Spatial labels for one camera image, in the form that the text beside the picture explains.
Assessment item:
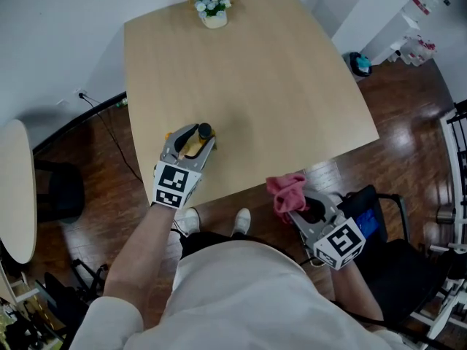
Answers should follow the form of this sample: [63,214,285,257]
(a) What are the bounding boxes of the person's left white shoe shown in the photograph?
[174,206,201,236]

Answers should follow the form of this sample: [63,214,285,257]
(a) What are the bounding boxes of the person's right white shoe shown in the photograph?
[231,207,252,237]

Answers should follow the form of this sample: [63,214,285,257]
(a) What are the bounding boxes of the yellow bottle with black cap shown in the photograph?
[183,122,220,159]

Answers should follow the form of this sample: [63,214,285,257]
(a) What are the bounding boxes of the black stool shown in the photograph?
[34,158,85,225]

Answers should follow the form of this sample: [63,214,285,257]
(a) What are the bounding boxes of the white metal rack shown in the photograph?
[408,99,467,350]

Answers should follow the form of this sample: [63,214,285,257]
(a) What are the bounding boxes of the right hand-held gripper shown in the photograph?
[287,190,367,271]

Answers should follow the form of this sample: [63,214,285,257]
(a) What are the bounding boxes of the black chair base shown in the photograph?
[42,257,110,344]

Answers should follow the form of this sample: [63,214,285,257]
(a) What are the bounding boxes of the person's left forearm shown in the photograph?
[102,201,177,299]

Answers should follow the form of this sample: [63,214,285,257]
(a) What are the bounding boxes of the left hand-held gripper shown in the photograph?
[151,123,217,210]

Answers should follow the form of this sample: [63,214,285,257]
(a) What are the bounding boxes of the person's white shoe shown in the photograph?
[174,206,201,236]
[231,207,252,237]

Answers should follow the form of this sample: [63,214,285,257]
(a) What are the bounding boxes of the pink cloth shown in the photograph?
[265,173,310,217]

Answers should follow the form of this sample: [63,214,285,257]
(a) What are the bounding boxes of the pack of clear bottles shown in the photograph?
[392,34,439,68]

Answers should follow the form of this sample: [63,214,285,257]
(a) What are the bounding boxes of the black mesh office chair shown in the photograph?
[337,184,467,341]

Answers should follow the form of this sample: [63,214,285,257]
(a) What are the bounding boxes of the white shelf unit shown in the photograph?
[331,0,433,66]

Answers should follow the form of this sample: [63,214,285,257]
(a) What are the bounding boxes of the blue cloth item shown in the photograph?
[355,207,381,241]

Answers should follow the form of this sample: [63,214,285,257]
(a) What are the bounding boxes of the person's white shirt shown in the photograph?
[68,238,415,350]

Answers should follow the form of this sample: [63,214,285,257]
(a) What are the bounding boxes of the round wooden side table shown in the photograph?
[0,118,38,265]

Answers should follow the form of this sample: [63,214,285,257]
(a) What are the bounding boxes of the white pot of flowers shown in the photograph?
[193,0,233,30]

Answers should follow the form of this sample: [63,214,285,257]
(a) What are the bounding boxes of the person's right forearm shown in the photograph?
[330,260,385,324]

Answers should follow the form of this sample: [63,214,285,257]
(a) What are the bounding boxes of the person's black shorts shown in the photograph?
[180,230,298,265]

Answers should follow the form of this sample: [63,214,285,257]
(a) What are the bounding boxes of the black power cable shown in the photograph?
[77,93,144,182]

